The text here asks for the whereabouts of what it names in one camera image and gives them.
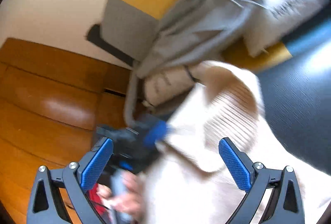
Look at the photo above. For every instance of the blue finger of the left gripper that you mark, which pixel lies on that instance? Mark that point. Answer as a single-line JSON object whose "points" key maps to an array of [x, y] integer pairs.
{"points": [[156, 133]]}

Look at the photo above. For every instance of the grey hoodie on chair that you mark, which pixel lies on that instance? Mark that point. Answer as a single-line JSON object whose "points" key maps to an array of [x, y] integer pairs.
{"points": [[190, 32]]}

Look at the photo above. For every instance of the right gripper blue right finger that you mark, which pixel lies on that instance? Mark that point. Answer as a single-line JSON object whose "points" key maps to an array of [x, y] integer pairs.
{"points": [[252, 178]]}

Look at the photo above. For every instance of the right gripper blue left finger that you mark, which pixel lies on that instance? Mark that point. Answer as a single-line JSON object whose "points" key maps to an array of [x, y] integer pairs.
{"points": [[82, 178]]}

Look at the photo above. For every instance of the beige knit sweater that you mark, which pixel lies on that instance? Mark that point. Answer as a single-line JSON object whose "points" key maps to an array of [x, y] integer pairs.
{"points": [[189, 182]]}

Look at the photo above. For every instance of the red garment pile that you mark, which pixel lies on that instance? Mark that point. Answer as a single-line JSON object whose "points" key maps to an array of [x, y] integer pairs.
{"points": [[96, 201]]}

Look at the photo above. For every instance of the multicolour fabric armchair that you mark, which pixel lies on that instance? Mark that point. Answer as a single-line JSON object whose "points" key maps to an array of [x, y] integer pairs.
{"points": [[125, 30]]}

